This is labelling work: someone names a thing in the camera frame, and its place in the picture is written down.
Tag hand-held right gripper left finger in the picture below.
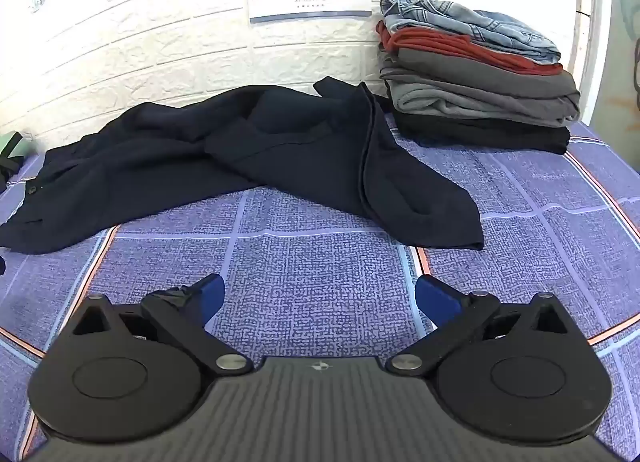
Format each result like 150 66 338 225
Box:
65 273 253 376

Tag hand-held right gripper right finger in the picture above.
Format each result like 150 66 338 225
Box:
388 274 577 376

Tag dark navy pants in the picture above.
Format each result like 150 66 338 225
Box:
0 76 485 255

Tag blue checked bedsheet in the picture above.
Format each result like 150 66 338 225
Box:
0 119 640 462

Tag folded black garment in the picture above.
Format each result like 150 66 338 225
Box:
386 109 572 155

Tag folded light grey garment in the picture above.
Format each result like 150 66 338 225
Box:
384 78 581 129

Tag green bag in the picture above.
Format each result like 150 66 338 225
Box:
0 132 32 193

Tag folded red garment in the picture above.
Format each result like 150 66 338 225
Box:
375 22 565 76

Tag folded blue denim jeans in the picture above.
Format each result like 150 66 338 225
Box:
379 0 562 65

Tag white vertical pole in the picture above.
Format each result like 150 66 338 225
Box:
573 0 604 123

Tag pale wall sticker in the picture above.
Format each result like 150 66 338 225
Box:
616 0 640 108

